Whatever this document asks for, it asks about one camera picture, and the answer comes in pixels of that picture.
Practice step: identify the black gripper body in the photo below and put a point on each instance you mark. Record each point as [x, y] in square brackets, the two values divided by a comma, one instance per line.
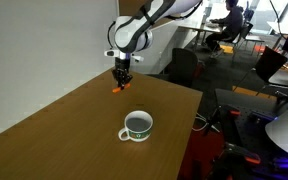
[121, 70]

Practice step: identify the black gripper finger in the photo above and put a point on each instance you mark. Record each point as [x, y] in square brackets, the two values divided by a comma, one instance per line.
[118, 83]
[128, 79]

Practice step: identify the orange marker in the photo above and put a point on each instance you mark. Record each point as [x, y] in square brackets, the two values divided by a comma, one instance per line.
[118, 89]

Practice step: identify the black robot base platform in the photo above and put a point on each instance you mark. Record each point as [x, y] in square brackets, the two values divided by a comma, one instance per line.
[241, 128]

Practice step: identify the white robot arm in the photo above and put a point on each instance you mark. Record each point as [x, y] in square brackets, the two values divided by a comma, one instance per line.
[145, 40]

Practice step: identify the white mug with green band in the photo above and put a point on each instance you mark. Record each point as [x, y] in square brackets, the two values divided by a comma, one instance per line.
[137, 126]

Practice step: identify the black office chair near table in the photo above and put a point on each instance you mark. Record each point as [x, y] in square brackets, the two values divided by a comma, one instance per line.
[183, 65]

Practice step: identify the seated person in dark clothes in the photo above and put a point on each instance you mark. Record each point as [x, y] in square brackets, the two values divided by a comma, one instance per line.
[231, 24]

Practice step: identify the black chair at right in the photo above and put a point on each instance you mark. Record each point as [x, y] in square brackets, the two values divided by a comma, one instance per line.
[267, 65]

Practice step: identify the brown wall pin board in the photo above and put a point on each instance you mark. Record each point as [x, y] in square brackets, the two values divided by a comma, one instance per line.
[147, 15]

